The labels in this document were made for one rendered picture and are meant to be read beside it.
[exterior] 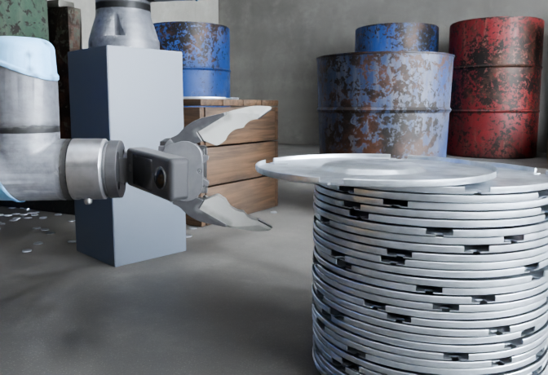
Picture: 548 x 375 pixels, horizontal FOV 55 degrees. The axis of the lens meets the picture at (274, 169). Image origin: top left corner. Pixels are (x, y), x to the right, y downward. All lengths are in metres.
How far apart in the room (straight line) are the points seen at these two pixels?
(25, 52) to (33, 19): 1.03
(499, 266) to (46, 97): 0.53
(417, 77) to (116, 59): 0.82
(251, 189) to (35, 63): 1.06
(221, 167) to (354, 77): 0.45
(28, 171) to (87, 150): 0.07
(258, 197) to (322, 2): 3.14
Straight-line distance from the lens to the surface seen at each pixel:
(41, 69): 0.67
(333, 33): 4.55
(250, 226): 0.65
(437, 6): 4.35
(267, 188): 1.69
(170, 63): 1.18
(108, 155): 0.65
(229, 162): 1.53
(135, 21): 1.18
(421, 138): 1.54
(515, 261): 0.60
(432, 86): 1.56
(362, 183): 0.52
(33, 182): 0.67
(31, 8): 1.70
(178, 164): 0.56
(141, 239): 1.17
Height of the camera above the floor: 0.33
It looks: 7 degrees down
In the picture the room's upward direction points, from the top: straight up
